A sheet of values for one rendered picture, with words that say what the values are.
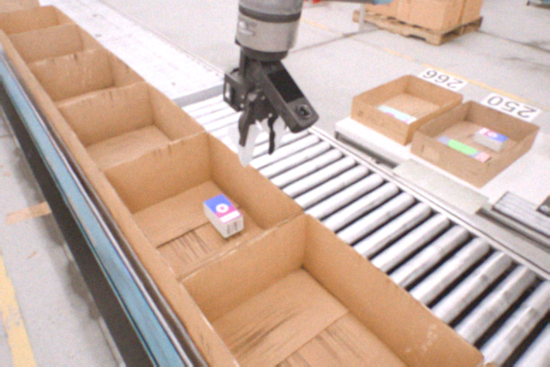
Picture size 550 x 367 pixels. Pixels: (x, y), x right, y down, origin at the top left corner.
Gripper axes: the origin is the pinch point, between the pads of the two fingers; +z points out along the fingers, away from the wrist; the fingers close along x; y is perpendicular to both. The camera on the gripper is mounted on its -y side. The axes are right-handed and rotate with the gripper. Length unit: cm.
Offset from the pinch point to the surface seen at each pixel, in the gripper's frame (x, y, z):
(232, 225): -4.6, 11.4, 30.3
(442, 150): -87, 0, 34
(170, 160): -1.5, 34.1, 24.0
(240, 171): -11.7, 18.4, 21.5
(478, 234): -67, -26, 40
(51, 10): -23, 190, 38
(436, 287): -41, -28, 41
